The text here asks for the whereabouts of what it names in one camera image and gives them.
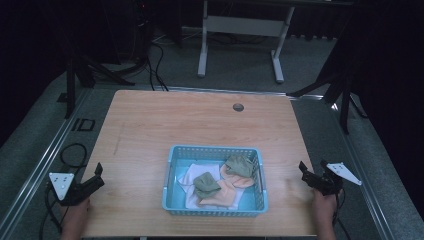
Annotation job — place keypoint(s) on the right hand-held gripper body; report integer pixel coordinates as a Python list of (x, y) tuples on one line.
[(328, 182)]

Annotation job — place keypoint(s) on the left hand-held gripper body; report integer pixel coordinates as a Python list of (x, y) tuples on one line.
[(62, 182)]

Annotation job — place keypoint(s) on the green and orange sock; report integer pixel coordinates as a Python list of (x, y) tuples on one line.
[(205, 185), (238, 165)]

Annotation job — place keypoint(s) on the light blue plastic basket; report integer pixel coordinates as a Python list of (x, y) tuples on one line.
[(176, 196)]

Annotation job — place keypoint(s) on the white cloth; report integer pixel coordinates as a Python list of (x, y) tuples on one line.
[(195, 171)]

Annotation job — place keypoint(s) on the person's right hand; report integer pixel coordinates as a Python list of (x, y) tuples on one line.
[(324, 208)]

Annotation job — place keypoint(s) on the person's left hand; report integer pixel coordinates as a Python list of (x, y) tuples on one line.
[(76, 213)]

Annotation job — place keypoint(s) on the black metal stand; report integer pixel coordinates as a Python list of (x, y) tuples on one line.
[(70, 86), (345, 103)]

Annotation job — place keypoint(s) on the metal floor rail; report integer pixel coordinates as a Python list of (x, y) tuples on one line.
[(40, 166), (358, 180)]

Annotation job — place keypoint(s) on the white desk frame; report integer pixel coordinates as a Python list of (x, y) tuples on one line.
[(243, 26)]

